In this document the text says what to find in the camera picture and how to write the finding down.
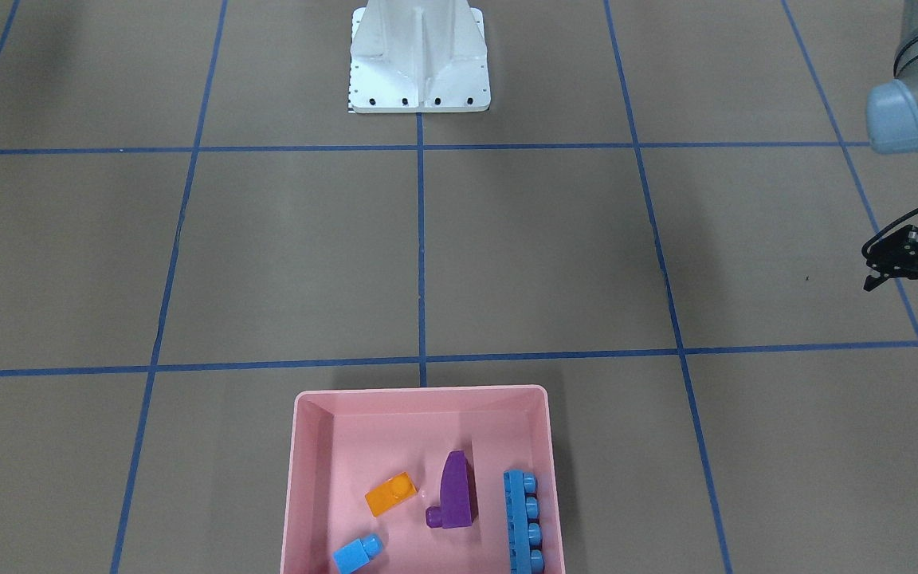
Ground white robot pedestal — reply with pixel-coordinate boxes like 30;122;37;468
347;1;492;114

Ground purple toy block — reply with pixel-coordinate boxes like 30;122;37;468
424;450;477;529

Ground orange toy block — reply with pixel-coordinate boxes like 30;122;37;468
364;472;418;518

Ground small blue toy block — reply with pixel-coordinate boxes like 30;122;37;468
332;533;385;574

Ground pink plastic box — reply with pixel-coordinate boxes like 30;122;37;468
280;385;567;573

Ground long blue toy block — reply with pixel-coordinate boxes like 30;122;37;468
503;469;545;573

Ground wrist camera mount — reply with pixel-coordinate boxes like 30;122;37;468
862;226;918;291

